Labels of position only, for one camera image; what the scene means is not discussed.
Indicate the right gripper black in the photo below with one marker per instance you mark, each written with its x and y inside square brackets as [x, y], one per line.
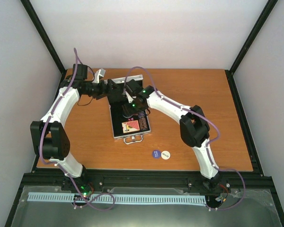
[128, 111]

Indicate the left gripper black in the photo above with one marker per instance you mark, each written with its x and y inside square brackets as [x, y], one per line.
[103, 92]

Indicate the orange 100 chip stack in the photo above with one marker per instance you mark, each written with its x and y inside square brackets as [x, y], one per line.
[143, 124]

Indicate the playing card deck box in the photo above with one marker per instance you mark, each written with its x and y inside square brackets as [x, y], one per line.
[130, 126]

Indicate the aluminium poker case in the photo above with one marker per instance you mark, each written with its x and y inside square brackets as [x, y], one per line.
[115, 109]

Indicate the blue small blind button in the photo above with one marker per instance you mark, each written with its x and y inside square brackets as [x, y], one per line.
[156, 154]

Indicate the white dealer button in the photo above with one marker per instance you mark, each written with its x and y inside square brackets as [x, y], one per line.
[165, 155]

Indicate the purple 500 chip stack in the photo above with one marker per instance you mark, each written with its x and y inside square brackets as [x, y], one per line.
[141, 115]

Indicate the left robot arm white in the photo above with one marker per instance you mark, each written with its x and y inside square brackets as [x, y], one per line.
[49, 137]

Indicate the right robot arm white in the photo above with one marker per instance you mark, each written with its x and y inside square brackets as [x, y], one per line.
[194, 127]

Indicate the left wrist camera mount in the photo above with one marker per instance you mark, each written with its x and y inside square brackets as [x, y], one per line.
[99, 74]

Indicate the black aluminium frame rail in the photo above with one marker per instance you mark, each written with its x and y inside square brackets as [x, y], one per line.
[190, 182]

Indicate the light blue cable duct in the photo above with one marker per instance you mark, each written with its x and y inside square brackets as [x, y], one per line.
[122, 199]

